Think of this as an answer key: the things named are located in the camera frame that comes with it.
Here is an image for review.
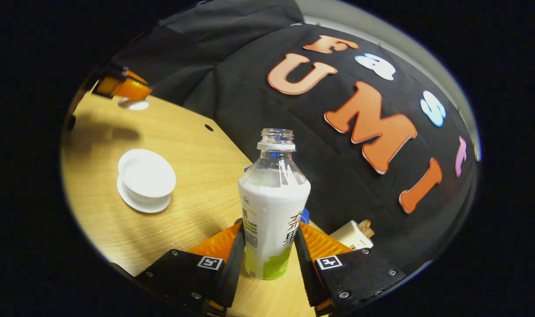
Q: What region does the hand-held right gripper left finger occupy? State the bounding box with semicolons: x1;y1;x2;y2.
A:
135;219;247;317

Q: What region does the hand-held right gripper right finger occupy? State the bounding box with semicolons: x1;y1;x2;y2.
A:
294;221;409;317

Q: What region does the clear water bottle white label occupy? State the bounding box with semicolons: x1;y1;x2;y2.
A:
237;128;312;281

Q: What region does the white teacup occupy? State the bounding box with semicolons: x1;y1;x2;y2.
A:
118;149;177;203

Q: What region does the blue folded towel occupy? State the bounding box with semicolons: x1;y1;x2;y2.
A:
244;164;310;225

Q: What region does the white toaster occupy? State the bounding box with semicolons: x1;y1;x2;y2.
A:
329;219;376;251

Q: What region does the brown toast slice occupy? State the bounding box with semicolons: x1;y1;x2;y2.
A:
358;219;375;239

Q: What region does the black backdrop cloth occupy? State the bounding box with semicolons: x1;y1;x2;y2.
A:
111;0;479;273

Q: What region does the white saucer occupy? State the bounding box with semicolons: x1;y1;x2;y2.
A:
116;175;172;214

